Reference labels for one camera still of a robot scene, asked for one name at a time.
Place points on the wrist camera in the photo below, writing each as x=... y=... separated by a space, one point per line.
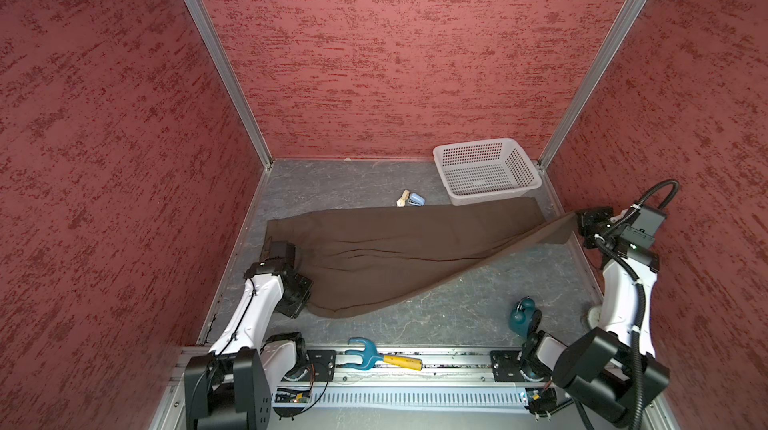
x=641 y=227
x=281 y=253

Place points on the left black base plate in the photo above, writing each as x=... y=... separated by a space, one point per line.
x=317 y=365

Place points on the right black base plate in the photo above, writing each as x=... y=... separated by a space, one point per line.
x=516 y=366

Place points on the white slotted cable duct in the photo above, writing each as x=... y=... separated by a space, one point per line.
x=510 y=399

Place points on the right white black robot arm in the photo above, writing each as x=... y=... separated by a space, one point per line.
x=611 y=370

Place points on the left aluminium corner post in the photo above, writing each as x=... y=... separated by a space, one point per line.
x=217 y=52

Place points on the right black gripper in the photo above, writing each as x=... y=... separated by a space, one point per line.
x=585 y=214

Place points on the blue yellow garden fork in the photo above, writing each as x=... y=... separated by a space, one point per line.
x=370 y=356

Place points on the brown trousers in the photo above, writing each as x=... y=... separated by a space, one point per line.
x=364 y=259

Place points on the white round alarm clock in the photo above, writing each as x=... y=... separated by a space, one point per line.
x=593 y=316

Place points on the teal small bottle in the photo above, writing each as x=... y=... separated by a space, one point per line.
x=525 y=317

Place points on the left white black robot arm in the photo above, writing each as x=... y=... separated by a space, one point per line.
x=233 y=384

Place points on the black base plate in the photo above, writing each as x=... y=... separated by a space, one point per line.
x=317 y=365
x=516 y=366

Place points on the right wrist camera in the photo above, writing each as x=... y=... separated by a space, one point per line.
x=641 y=227

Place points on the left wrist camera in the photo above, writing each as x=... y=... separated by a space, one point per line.
x=281 y=253

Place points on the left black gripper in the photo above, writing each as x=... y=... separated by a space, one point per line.
x=292 y=310

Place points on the aluminium corner post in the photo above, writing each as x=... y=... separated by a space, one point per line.
x=613 y=40
x=217 y=52

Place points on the white plastic basket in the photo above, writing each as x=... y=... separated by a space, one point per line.
x=485 y=170

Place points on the right aluminium corner post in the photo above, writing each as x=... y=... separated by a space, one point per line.
x=613 y=40

